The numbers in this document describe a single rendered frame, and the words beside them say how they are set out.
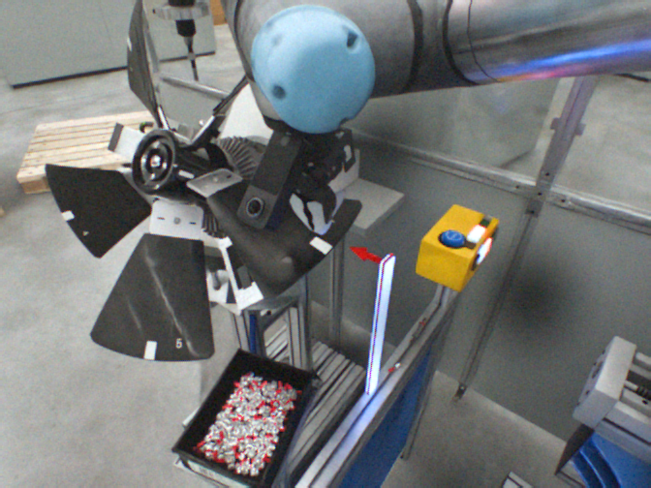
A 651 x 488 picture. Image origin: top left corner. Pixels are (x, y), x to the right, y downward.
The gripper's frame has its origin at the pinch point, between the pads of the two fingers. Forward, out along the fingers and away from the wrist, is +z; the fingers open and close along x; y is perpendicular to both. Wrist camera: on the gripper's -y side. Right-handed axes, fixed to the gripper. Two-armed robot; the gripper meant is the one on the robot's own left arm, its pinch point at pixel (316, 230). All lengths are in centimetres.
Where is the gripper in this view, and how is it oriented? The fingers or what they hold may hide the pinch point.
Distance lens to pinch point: 58.7
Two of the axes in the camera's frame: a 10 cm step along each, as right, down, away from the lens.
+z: 1.7, 5.8, 8.0
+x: -8.0, -3.9, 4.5
